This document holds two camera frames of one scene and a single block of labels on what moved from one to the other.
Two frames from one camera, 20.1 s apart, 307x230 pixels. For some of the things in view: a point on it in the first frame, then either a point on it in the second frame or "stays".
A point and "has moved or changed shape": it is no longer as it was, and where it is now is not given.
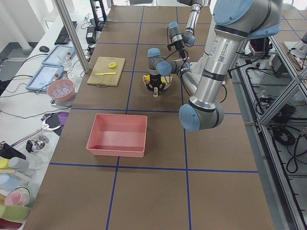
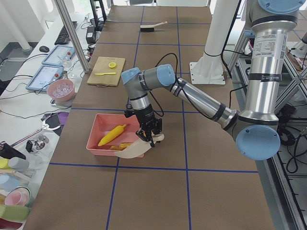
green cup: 18,213 stays
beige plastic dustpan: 167,85 has moved or changed shape
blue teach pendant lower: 47,74 stays
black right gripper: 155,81 -> 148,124
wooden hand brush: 180,60 -> 150,28
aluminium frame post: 72,36 stays
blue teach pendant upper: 60,55 stays
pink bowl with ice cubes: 62,91 stays
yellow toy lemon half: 112,64 stays
